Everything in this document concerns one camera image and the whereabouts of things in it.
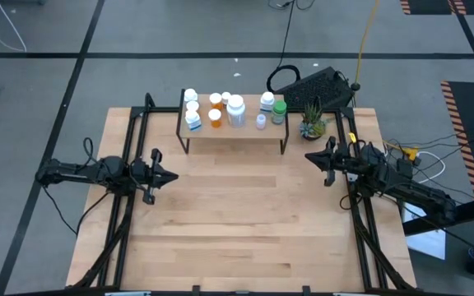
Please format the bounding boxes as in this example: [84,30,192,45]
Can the white screen panel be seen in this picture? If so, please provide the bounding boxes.
[405,203,448,261]

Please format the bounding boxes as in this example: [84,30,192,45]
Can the large white-capped bottle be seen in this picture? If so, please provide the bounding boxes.
[225,94,247,129]

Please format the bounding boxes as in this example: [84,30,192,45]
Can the black computer case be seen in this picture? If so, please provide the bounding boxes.
[276,66,356,111]

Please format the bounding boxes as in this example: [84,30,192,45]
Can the yellow plug connector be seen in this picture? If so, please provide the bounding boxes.
[401,146,421,162]

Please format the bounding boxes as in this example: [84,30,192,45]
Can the white bottle blue label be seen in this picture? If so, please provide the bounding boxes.
[184,109,203,132]
[259,90,277,114]

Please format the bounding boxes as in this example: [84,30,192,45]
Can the white floor cable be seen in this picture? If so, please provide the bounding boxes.
[0,0,28,53]

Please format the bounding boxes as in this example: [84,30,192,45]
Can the potted succulent plant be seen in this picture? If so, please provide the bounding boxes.
[298,96,328,142]

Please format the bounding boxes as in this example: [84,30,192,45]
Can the black metal table frame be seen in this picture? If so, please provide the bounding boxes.
[66,92,419,296]

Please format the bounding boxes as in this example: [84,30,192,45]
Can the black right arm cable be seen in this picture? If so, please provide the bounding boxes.
[338,187,368,211]

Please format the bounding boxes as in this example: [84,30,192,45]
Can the white looped cable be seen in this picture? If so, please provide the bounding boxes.
[416,150,448,184]

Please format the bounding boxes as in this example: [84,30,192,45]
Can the wooden shelf black metal legs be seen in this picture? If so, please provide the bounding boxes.
[174,88,290,156]

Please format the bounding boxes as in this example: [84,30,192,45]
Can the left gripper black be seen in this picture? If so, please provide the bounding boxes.
[130,148,179,206]

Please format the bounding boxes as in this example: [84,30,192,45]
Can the green-capped bottle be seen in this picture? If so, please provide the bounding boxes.
[271,99,288,126]

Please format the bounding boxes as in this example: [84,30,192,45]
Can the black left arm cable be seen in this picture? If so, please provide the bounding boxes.
[41,136,114,238]

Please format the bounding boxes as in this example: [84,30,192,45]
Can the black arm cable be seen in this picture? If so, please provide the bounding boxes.
[338,187,368,211]
[41,136,114,238]

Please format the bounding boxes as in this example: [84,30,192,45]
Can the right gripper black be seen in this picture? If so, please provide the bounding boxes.
[304,136,361,187]

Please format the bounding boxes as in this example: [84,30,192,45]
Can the yellow cable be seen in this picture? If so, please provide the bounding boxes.
[354,0,382,86]

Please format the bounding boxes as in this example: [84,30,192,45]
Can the black floor cable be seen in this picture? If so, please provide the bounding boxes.
[266,0,316,94]

